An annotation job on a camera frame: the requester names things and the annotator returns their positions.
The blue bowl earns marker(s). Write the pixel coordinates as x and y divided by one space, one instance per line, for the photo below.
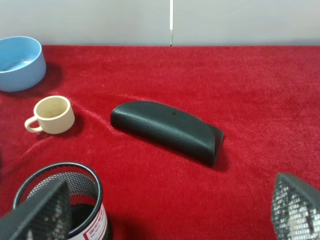
22 63

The right gripper black textured left finger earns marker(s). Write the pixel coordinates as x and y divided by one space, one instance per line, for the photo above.
46 215

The red velvet tablecloth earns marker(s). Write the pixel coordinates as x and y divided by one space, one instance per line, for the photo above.
265 99

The small cream cup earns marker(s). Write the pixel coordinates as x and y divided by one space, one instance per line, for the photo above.
52 115

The right gripper black textured right finger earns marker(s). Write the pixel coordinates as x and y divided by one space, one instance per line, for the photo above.
295 209

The black mesh pen holder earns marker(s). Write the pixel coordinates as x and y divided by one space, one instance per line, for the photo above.
89 220

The black glasses case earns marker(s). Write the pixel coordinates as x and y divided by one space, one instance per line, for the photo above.
170 127

